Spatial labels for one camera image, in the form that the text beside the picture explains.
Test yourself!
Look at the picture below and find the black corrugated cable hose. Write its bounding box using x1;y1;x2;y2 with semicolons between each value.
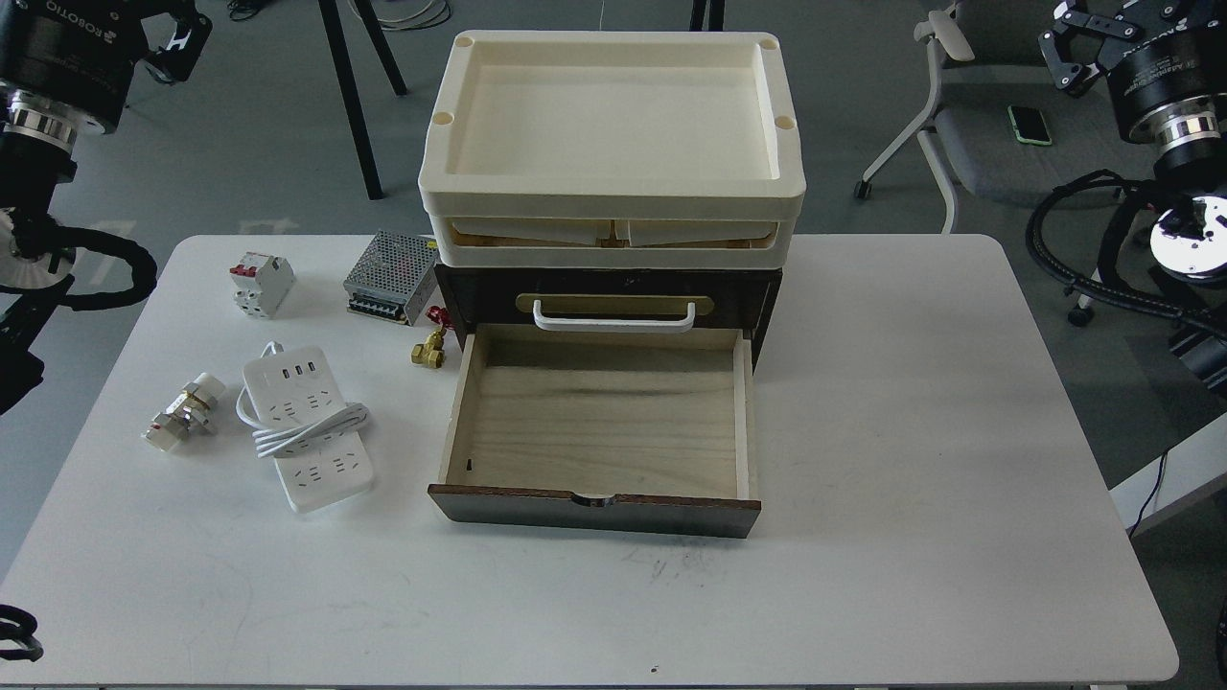
1025;169;1227;341

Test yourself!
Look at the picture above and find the cream plastic tray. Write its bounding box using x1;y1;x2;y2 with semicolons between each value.
429;216;795;269
418;29;806;222

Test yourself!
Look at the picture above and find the brass valve red handle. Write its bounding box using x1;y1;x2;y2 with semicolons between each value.
410;306;454;370

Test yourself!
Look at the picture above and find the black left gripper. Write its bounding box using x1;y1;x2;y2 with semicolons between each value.
1;1;212;133

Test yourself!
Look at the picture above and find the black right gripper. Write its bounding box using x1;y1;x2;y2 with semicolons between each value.
1039;1;1226;130

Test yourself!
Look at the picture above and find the black table leg stand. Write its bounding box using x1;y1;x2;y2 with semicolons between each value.
318;0;409;200

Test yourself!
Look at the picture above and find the cream plastic tray top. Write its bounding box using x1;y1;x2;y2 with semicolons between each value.
418;29;806;222

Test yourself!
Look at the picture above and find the metal mesh power supply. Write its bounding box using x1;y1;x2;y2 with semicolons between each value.
344;231;439;327

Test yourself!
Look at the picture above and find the grey office chair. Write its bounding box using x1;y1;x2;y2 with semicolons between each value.
854;1;1155;231

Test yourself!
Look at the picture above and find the white drawer handle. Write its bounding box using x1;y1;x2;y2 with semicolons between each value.
533;300;697;334

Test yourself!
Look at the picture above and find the open wooden drawer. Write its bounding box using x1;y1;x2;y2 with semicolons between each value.
427;324;762;539

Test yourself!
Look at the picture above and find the white red circuit breaker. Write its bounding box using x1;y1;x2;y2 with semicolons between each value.
229;252;294;318

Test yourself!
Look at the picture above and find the cream plastic tray lower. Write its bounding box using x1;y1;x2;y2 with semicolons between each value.
429;216;795;269

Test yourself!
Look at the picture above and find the white power strip with cable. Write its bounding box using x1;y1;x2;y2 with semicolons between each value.
234;341;374;514

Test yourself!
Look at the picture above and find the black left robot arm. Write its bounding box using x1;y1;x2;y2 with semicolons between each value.
1;1;212;410

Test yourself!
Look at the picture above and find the green smartphone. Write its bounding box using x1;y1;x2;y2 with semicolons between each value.
1007;104;1054;146

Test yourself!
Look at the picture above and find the white metal pipe fitting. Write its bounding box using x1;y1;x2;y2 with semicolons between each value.
142;372;226;451

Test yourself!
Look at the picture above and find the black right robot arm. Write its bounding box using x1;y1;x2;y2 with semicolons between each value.
1025;1;1226;397

